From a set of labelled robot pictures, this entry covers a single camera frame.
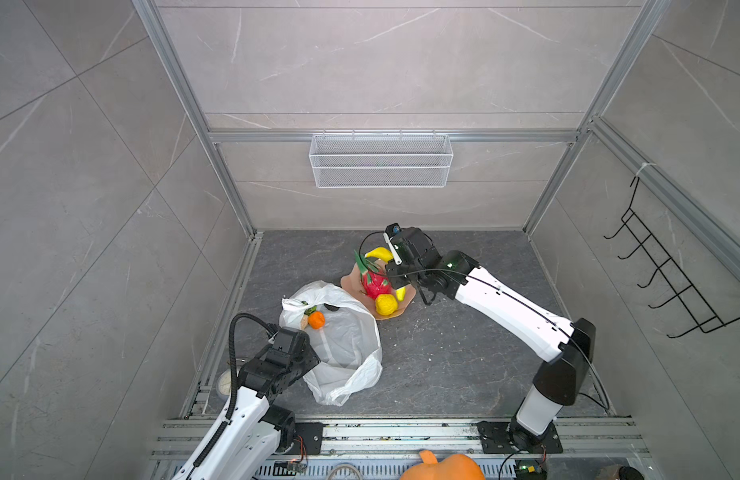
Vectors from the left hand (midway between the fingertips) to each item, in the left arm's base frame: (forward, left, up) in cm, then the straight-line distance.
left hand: (313, 352), depth 81 cm
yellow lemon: (+14, -21, +1) cm, 25 cm away
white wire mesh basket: (+58, -21, +22) cm, 66 cm away
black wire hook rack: (-6, -84, +26) cm, 88 cm away
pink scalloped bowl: (+26, -11, -3) cm, 28 cm away
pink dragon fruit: (+21, -18, +3) cm, 28 cm away
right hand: (+16, -23, +18) cm, 33 cm away
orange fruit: (+11, +1, -3) cm, 12 cm away
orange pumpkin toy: (-27, -33, 0) cm, 43 cm away
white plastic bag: (+4, -9, -6) cm, 12 cm away
